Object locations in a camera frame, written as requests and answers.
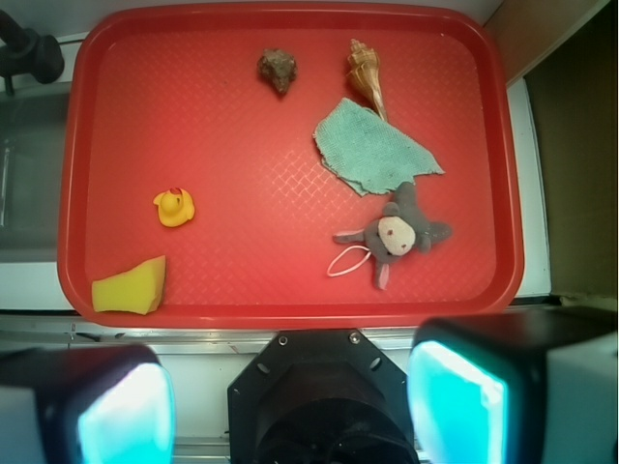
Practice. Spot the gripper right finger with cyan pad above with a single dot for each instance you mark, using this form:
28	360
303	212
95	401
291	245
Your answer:
533	386

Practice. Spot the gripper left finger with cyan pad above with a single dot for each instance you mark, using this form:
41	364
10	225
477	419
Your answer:
86	405

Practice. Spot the gray plush animal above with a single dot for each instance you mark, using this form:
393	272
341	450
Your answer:
402	228

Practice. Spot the yellow sponge piece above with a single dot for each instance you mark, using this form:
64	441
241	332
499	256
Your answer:
138	290

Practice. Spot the yellow rubber duck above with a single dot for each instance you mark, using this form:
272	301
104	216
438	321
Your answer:
175	207

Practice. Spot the red plastic tray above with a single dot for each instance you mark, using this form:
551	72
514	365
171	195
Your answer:
170	97

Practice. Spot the teal cloth rag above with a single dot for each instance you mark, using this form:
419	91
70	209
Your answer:
368	154

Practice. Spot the metal sink basin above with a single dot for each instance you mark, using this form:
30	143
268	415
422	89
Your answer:
33	129

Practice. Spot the black faucet knob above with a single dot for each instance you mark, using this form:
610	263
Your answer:
25	51

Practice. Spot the tan spiral seashell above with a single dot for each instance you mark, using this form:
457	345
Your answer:
364	76

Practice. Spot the brown rock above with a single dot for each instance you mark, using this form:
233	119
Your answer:
279	68

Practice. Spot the black octagonal mount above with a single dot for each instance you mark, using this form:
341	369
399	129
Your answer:
327	396

